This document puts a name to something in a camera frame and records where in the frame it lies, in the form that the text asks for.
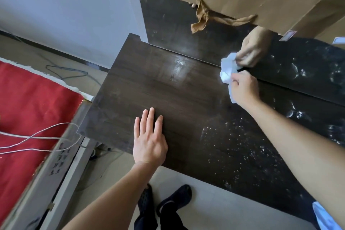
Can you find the person's left hand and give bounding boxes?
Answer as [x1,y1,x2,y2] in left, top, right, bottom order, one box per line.
[133,107,168,166]

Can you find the person's right hand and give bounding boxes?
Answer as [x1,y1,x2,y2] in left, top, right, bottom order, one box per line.
[230,70,261,108]

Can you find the white tissue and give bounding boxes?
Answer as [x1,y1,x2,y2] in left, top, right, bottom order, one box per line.
[220,52,242,104]

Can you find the person's right forearm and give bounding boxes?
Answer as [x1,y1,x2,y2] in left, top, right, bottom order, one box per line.
[244,98,345,222]

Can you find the person's left forearm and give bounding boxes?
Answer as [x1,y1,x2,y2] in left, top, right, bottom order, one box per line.
[61,161,162,230]

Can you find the red-bordered white label sticker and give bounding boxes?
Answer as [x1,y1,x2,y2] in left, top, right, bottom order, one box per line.
[279,30,297,42]

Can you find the tan nylon stocking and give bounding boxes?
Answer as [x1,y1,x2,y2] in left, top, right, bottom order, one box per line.
[191,0,259,34]

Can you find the black clog shoe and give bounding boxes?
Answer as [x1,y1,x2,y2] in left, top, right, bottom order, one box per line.
[156,185,192,218]
[137,183,155,219]

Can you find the dark glossy wooden back panel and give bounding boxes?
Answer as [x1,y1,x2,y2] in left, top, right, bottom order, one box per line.
[137,0,345,107]

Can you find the person's dark trousers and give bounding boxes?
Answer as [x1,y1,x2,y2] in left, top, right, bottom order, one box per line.
[134,207,189,230]

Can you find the red cloth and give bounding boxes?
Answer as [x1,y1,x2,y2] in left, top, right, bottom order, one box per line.
[0,60,85,219]

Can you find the light blue shirt sleeve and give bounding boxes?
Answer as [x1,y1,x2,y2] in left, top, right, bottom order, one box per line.
[312,201,343,230]

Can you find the thin white cable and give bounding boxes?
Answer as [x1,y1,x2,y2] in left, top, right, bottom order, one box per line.
[0,123,82,155]

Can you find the grey-blue floor cable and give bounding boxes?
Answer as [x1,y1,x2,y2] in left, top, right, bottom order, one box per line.
[45,65,101,86]

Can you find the white bed frame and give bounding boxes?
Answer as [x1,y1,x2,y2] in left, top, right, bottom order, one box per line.
[0,98,97,230]

